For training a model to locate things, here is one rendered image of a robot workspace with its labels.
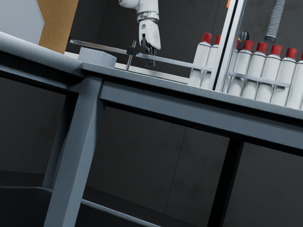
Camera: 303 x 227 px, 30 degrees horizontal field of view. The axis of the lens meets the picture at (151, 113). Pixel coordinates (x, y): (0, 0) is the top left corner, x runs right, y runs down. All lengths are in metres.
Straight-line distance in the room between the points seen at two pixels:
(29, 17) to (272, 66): 0.85
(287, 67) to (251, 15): 2.90
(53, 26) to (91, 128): 0.61
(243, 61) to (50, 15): 0.68
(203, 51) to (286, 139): 0.81
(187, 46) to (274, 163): 1.31
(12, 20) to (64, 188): 0.45
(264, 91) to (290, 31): 2.74
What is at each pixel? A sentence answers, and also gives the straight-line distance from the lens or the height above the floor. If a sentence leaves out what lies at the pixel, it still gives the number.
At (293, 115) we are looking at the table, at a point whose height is 0.81.
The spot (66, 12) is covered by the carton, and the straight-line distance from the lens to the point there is 2.07.
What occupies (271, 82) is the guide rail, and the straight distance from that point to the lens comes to 1.93.
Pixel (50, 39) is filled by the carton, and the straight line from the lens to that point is 2.02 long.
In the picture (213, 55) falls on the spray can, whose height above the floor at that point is 1.01.
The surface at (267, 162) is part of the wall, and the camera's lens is 4.53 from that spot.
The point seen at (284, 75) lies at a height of 0.99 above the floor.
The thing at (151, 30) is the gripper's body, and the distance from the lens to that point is 2.13.
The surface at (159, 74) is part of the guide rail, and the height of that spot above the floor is 0.90.
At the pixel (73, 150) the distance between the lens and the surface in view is 1.51.
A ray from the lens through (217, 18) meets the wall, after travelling 4.95.
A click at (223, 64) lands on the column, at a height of 0.96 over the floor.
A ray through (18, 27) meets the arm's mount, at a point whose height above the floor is 0.87.
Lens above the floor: 0.72
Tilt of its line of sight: 1 degrees up
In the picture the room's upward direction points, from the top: 15 degrees clockwise
